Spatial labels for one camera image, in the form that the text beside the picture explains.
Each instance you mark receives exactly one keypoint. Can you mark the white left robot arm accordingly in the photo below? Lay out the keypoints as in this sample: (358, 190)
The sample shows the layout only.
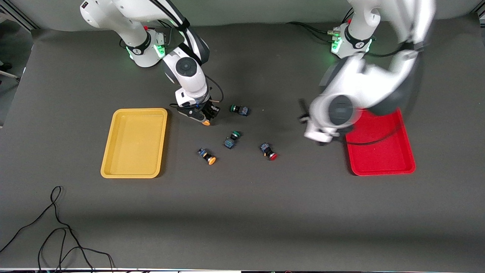
(363, 83)

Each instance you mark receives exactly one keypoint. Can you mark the red mushroom push button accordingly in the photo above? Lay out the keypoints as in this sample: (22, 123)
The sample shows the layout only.
(266, 148)

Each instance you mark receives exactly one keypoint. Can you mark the yellow plastic tray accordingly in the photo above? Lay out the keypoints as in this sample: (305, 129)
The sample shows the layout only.
(132, 144)

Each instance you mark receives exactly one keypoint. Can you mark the red plastic tray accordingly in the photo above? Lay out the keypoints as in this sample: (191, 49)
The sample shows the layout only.
(382, 159)

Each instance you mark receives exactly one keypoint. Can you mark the yellow mushroom push button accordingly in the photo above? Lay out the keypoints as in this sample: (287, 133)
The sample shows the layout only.
(206, 155)
(205, 122)

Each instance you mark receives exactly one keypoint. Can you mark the aluminium frame rail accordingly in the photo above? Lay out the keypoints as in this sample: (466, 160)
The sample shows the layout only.
(19, 19)

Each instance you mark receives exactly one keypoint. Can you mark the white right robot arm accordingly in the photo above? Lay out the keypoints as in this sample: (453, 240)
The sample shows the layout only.
(185, 68)

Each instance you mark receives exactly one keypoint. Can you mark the green mushroom push button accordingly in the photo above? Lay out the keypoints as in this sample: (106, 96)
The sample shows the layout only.
(230, 143)
(240, 110)

